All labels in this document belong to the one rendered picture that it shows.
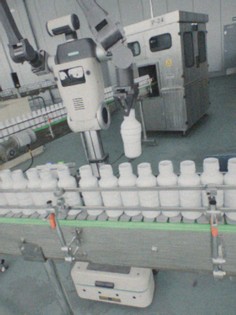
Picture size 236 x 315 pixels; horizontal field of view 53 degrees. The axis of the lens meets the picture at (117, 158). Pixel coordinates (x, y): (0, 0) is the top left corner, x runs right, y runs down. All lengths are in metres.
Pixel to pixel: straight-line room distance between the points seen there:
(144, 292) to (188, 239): 0.94
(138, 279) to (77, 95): 1.11
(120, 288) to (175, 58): 3.50
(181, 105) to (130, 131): 3.54
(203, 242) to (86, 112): 0.88
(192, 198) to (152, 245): 0.20
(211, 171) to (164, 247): 0.27
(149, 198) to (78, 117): 0.78
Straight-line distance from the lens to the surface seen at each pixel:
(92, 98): 1.28
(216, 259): 0.70
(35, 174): 0.85
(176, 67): 4.24
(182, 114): 4.34
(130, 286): 1.59
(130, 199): 0.71
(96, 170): 1.46
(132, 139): 0.80
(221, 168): 1.26
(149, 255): 0.80
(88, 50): 1.34
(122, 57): 0.70
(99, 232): 0.79
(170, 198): 0.69
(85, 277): 1.69
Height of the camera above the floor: 1.44
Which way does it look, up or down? 21 degrees down
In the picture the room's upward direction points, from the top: 12 degrees counter-clockwise
